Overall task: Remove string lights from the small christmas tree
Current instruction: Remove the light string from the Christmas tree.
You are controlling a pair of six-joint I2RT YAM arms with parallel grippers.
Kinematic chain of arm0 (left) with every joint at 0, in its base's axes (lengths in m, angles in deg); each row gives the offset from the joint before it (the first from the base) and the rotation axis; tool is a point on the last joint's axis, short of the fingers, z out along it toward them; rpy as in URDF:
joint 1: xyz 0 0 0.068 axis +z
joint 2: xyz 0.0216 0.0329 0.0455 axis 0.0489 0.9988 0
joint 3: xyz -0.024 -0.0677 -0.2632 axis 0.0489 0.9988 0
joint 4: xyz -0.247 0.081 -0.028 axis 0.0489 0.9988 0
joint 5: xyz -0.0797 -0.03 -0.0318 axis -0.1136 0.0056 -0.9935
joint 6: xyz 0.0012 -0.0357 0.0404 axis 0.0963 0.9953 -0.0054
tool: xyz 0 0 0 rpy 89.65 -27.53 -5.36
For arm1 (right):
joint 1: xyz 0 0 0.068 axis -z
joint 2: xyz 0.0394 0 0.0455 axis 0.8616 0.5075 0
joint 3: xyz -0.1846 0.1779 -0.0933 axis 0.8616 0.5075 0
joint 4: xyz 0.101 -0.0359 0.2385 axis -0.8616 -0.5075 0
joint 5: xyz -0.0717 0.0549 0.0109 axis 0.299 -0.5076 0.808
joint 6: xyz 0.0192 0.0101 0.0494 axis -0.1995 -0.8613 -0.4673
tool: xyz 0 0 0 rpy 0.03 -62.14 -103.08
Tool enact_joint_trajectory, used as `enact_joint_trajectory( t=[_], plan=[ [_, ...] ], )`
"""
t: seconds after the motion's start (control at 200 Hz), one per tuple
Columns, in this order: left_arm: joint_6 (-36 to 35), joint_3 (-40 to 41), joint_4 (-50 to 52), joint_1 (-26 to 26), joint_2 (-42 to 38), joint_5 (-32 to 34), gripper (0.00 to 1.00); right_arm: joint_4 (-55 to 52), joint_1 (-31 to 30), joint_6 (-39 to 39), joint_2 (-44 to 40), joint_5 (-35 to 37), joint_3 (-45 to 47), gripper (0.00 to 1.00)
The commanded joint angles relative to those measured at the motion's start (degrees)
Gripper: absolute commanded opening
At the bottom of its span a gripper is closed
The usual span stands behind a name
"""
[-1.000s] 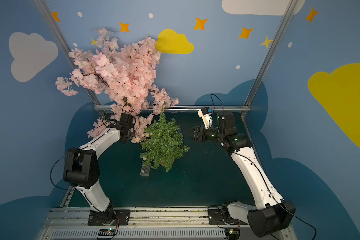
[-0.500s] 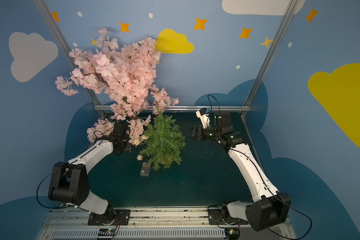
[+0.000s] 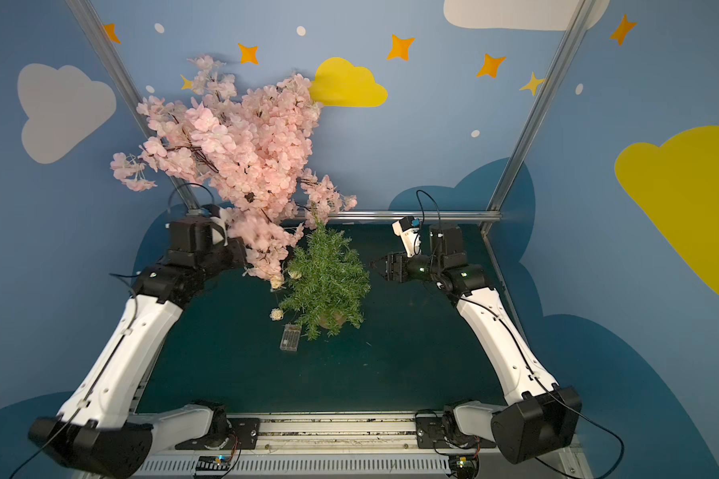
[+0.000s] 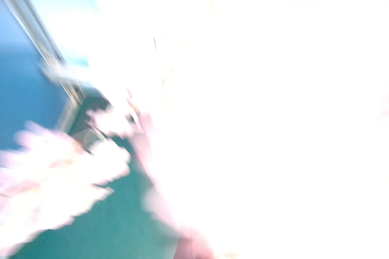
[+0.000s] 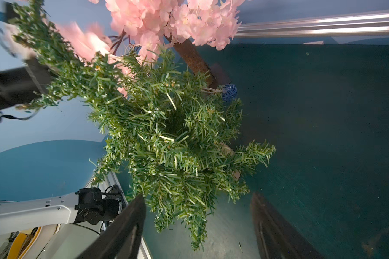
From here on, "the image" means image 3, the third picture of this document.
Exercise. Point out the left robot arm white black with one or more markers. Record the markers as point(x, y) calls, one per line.
point(96, 430)

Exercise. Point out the aluminium frame left post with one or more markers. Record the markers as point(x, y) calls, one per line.
point(94, 30)

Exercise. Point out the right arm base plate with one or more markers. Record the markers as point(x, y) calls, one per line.
point(435, 432)

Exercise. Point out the left circuit board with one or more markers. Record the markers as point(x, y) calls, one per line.
point(217, 466)

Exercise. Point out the aluminium frame post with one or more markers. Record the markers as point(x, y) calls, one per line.
point(94, 30)
point(556, 72)

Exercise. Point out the clear plastic battery box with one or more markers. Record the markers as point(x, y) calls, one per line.
point(291, 338)

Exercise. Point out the aluminium frame right post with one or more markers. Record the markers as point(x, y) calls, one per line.
point(556, 72)

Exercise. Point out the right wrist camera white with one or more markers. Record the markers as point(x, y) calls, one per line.
point(407, 229)

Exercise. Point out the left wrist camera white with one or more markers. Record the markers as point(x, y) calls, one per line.
point(219, 230)

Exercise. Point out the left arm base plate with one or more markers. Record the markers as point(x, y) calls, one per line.
point(240, 433)

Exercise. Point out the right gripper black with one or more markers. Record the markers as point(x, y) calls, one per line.
point(395, 266)

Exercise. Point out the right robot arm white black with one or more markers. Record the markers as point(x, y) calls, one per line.
point(539, 416)

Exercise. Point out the small green christmas tree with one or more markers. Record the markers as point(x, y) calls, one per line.
point(326, 283)

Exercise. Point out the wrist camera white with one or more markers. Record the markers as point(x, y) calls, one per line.
point(219, 230)
point(407, 229)

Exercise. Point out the pink cherry blossom tree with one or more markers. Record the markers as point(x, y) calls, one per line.
point(252, 149)

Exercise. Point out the front aluminium rail bed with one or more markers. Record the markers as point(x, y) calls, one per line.
point(365, 443)

